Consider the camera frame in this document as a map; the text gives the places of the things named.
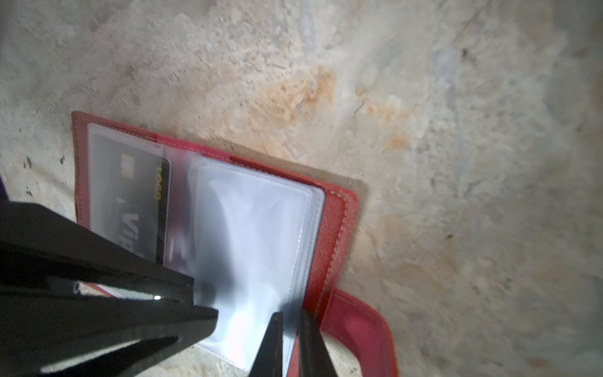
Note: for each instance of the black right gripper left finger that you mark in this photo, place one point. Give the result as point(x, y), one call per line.
point(269, 359)

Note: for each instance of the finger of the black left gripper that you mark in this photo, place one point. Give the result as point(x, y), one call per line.
point(39, 329)
point(59, 247)

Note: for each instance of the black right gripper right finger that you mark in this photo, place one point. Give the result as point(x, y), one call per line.
point(314, 359)

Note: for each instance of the black vip credit card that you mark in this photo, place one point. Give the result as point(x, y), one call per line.
point(129, 194)

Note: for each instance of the red card holder wallet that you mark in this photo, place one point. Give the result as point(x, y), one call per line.
point(256, 240)

